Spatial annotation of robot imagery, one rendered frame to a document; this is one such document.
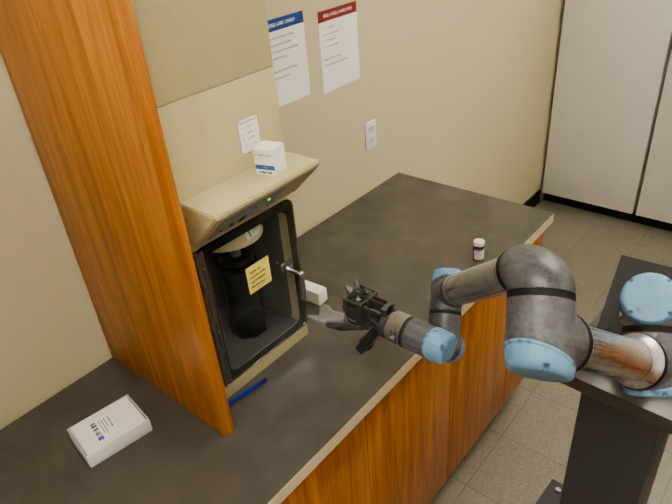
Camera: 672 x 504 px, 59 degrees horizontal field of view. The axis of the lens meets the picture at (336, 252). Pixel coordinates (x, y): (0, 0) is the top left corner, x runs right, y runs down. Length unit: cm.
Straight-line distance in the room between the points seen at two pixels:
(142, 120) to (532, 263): 71
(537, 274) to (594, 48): 304
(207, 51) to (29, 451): 104
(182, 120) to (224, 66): 15
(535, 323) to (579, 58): 312
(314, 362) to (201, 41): 87
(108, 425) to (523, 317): 101
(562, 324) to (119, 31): 86
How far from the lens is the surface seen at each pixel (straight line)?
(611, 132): 412
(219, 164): 132
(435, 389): 197
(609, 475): 192
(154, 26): 119
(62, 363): 181
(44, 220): 163
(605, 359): 122
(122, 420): 159
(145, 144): 111
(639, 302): 143
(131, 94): 109
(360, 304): 138
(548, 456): 270
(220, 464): 147
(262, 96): 138
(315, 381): 160
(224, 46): 129
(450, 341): 132
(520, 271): 108
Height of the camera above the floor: 205
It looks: 32 degrees down
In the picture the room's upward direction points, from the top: 5 degrees counter-clockwise
